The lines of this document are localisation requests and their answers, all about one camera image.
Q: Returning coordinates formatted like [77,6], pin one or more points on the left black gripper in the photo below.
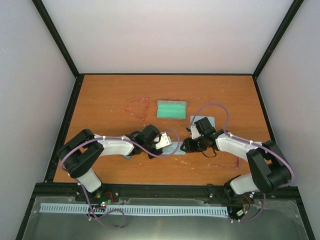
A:
[158,152]

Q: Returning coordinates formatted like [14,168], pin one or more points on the left black frame post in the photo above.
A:
[46,18]

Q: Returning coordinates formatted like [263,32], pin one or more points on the black frame post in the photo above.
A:
[46,18]
[281,30]

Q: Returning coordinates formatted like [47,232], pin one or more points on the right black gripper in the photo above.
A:
[189,147]

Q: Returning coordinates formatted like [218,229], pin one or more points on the light blue slotted cable duct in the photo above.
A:
[137,210]

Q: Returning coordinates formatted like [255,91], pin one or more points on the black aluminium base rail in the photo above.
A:
[213,194]

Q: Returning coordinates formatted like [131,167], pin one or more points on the blue-grey closed glasses case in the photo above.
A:
[127,157]

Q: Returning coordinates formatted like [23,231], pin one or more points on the right black frame post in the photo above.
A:
[281,30]

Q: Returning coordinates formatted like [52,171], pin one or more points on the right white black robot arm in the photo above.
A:
[269,170]

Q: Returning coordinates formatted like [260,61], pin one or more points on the grey green-lined glasses case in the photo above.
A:
[171,109]

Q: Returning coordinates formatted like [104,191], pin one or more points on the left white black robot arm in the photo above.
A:
[81,152]

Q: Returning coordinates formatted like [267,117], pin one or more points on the blue cleaning cloth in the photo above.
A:
[193,119]
[170,149]

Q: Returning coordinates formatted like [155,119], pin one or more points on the far red transparent glasses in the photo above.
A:
[138,108]

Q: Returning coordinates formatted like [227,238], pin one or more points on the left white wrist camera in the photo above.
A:
[162,141]

